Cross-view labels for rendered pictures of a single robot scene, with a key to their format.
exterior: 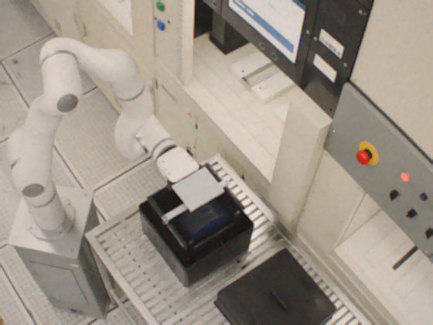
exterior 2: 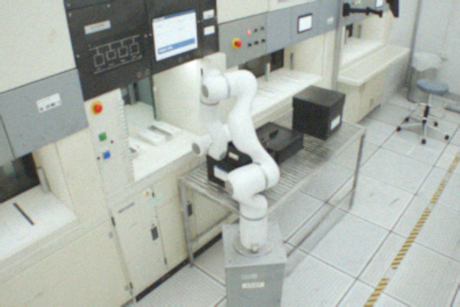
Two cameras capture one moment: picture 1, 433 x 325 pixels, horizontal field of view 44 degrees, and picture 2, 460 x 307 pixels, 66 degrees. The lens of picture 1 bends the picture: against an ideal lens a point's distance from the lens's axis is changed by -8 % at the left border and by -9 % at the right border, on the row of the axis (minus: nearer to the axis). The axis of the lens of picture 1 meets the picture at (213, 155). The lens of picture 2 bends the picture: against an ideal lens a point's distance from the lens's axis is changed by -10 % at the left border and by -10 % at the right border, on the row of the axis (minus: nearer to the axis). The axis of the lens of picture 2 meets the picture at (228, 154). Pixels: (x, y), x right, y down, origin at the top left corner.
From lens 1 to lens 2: 2.25 m
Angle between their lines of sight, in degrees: 68
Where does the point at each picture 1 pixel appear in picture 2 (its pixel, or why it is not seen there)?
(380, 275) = not seen: hidden behind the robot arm
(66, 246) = (272, 227)
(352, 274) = not seen: hidden behind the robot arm
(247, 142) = (178, 153)
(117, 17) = (50, 231)
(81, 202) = (233, 228)
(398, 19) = not seen: outside the picture
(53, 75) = (241, 73)
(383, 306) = (263, 111)
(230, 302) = (281, 147)
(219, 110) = (154, 164)
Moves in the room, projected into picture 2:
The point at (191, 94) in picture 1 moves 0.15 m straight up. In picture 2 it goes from (142, 176) to (138, 153)
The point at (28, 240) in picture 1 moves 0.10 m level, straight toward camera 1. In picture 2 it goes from (278, 249) to (291, 238)
